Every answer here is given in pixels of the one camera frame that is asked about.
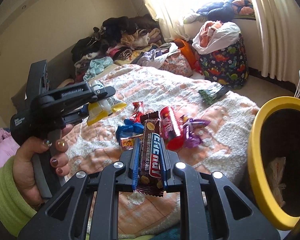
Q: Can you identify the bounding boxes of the brown chocolate bar wrapper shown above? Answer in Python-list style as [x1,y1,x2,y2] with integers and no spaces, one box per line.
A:
[136,111,164,197]

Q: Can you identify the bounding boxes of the orange yellow snack wrapper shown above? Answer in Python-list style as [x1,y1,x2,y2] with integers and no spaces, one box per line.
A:
[120,134,143,150]

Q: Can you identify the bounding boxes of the purple snack wrapper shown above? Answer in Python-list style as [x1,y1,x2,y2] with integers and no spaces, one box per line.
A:
[181,115,211,148]

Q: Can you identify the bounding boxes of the blue wrapper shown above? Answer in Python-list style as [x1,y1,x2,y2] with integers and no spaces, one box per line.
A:
[115,119,144,144]

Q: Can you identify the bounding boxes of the red cylindrical snack tube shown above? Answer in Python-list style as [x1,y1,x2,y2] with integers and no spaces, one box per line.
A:
[160,106,184,151]

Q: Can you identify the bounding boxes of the yellow white chip bag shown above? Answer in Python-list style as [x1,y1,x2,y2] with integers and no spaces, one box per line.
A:
[87,95,127,126]

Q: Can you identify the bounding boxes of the red small candy wrapper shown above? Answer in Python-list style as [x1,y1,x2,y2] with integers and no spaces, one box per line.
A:
[130,101,144,123]

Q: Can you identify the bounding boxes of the green black snack packet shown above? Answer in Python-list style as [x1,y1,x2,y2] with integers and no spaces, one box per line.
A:
[198,83,229,105]

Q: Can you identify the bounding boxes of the lime green sleeve forearm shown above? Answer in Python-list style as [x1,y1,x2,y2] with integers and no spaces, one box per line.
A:
[0,157,37,237]

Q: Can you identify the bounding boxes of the yellow rim trash bin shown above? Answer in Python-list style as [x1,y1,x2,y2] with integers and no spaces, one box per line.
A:
[248,96,300,230]

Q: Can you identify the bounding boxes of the left hand painted nails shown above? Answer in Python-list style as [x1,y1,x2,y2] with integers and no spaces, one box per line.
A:
[12,124,74,208]

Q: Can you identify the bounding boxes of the light blue crumpled cloth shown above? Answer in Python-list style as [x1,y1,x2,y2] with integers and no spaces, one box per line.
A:
[83,56,114,81]

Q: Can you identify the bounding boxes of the orange white chenille blanket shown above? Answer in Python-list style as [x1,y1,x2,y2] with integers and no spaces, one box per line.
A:
[59,63,260,239]

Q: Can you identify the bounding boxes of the pile of clothes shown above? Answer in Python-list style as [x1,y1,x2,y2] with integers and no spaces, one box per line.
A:
[71,14,164,82]

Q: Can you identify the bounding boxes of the floral pink bag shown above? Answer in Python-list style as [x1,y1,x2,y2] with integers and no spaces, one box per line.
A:
[159,50,192,77]

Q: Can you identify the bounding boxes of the dinosaur print laundry basket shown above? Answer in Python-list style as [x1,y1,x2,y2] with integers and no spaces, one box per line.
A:
[198,35,249,89]

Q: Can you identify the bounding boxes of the orange bag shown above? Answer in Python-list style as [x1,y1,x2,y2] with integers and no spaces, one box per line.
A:
[174,38,197,70]

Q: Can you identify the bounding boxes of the white bag with clothes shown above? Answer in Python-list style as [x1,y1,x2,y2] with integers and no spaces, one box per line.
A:
[192,21,241,55]

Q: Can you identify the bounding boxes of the dark jacket on sill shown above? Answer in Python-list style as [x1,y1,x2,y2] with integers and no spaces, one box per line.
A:
[196,2,234,23]

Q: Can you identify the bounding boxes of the cream curtain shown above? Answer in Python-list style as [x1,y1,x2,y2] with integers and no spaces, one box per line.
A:
[143,0,300,84]

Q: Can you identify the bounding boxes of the orange patterned cloth on sill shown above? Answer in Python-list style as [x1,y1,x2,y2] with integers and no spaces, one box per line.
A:
[231,0,254,16]

